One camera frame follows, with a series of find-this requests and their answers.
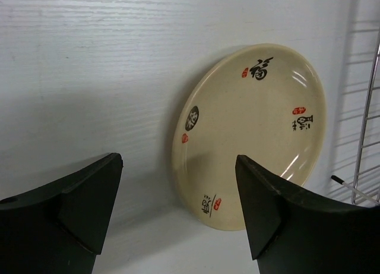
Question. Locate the beige ceramic plate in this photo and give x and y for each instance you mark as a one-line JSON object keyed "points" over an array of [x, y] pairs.
{"points": [[265, 101]]}

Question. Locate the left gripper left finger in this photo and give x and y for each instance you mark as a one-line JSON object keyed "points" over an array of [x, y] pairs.
{"points": [[60, 227]]}

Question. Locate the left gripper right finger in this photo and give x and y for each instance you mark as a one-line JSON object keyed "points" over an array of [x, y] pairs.
{"points": [[293, 230]]}

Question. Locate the wire dish rack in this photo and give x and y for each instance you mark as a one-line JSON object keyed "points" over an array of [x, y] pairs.
{"points": [[355, 154]]}

